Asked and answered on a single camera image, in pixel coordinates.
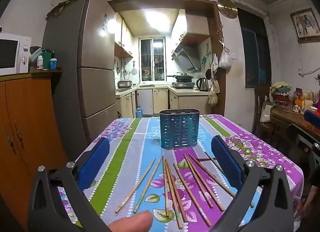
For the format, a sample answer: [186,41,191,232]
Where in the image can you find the gold wall clock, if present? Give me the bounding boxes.
[217,0,238,19]

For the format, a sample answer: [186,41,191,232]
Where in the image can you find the white microwave oven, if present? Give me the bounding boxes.
[0,33,32,76]

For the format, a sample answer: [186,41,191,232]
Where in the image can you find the floral striped tablecloth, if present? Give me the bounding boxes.
[57,114,304,232]

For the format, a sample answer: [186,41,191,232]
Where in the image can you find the white plastic bag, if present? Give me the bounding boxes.
[219,44,232,69]

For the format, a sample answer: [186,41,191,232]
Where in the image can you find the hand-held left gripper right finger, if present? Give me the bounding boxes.
[211,136,294,232]

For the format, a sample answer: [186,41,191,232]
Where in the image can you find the beige base kitchen cabinets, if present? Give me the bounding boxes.
[115,86,216,119]

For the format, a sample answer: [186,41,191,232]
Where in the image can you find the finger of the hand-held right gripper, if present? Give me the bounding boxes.
[286,123,320,155]
[304,109,320,124]

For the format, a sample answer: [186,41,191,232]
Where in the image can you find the ceiling lamp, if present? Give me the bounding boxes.
[145,9,173,26]

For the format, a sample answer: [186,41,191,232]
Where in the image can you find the steel electric kettle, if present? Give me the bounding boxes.
[196,77,210,91]

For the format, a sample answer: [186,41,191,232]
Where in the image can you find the green container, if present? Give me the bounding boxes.
[41,51,54,70]

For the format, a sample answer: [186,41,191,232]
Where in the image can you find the wooden chair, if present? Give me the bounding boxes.
[252,86,273,135]

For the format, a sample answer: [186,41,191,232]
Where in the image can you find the barred kitchen window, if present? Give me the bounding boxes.
[139,37,167,82]

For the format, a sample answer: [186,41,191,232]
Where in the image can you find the dark curtained window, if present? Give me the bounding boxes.
[237,8,272,89]

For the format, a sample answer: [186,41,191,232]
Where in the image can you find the beige wall kitchen cabinets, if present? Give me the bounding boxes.
[114,13,134,59]

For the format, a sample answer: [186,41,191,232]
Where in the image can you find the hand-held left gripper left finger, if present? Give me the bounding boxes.
[27,137,110,232]

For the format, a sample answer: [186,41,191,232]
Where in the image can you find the dark green bag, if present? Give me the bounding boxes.
[46,0,93,18]

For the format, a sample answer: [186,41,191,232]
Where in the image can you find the gas stove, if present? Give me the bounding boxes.
[171,82,195,89]

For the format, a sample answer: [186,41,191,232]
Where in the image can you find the set of wooden chopsticks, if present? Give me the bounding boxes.
[115,151,255,229]

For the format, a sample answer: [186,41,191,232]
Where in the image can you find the blue perforated utensil holder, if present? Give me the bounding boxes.
[159,108,200,149]

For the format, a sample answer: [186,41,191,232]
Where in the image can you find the beige cloth bags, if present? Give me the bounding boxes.
[209,53,221,107]

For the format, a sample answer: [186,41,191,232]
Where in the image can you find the silver refrigerator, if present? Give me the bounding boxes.
[42,0,120,172]

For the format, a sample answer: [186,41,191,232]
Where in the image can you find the framed picture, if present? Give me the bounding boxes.
[290,8,320,44]

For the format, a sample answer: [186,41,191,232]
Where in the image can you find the person's left hand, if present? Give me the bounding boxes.
[108,211,153,232]

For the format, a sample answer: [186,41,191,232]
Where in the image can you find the steel range hood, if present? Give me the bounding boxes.
[171,44,202,72]

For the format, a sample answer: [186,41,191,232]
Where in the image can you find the dark wooden side table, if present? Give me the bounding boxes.
[270,104,320,142]

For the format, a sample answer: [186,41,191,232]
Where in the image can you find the black wok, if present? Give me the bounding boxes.
[166,72,194,82]

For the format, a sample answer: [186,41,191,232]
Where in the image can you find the orange wooden cabinet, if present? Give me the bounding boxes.
[0,72,68,225]

